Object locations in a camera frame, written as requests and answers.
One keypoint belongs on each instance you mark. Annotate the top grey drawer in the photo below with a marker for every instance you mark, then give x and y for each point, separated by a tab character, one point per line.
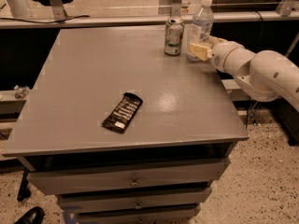
129	176

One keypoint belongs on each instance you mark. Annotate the white pipe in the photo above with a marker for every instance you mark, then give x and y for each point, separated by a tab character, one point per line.
19	9

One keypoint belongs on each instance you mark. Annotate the grey drawer cabinet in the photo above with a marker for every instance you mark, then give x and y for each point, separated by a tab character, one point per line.
122	133

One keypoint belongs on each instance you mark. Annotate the middle grey drawer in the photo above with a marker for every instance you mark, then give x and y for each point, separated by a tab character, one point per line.
135	200

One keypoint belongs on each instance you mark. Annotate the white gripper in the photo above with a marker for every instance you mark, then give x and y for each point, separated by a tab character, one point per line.
220	56

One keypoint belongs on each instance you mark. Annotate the black stand leg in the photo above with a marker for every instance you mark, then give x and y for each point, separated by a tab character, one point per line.
24	191

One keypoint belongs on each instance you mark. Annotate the black snack bar wrapper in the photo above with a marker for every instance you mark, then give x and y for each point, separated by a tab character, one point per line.
123	113

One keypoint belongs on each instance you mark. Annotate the crumpled foil wrapper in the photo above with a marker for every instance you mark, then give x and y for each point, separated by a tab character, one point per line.
21	92

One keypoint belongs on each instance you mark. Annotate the grey drawer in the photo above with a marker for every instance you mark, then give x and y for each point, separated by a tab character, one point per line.
129	176
135	200
130	216

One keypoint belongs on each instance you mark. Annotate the bottom grey drawer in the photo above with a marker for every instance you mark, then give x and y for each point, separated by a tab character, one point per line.
130	216

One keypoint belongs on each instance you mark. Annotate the green 7up soda can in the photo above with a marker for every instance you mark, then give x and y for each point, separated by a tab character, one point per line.
174	31

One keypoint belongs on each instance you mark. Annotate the clear blue plastic water bottle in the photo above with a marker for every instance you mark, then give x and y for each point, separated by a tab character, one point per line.
201	27

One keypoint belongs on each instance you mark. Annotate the black shoe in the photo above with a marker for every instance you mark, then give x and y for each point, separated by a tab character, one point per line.
34	216

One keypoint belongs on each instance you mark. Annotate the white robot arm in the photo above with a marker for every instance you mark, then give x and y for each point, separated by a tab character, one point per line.
263	76

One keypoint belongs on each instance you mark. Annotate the grey metal rail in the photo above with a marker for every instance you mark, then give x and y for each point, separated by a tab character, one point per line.
84	21

